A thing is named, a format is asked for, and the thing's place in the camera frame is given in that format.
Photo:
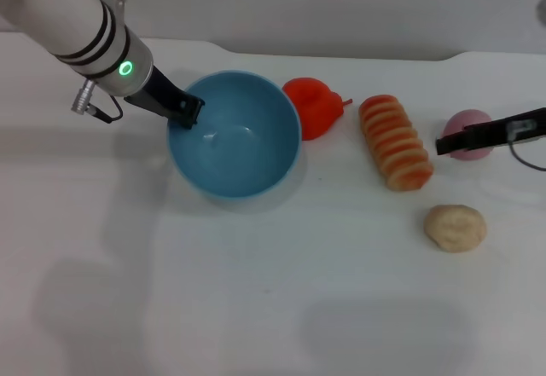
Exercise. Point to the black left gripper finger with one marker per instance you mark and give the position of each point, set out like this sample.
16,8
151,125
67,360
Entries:
187,109

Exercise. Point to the blue bowl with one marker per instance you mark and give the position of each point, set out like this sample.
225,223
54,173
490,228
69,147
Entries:
247,154

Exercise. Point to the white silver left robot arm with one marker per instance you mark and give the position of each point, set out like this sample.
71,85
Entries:
72,22

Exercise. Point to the beige round bun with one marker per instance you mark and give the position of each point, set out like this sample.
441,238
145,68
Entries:
454,227

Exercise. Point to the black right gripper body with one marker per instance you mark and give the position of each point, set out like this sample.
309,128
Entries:
499,131

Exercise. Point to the red toy pepper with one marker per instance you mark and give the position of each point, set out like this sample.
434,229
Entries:
311,107

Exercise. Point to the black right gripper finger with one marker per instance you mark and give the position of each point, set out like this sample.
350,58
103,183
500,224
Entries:
452,143

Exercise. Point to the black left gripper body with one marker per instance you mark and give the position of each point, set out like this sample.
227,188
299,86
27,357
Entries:
160,94

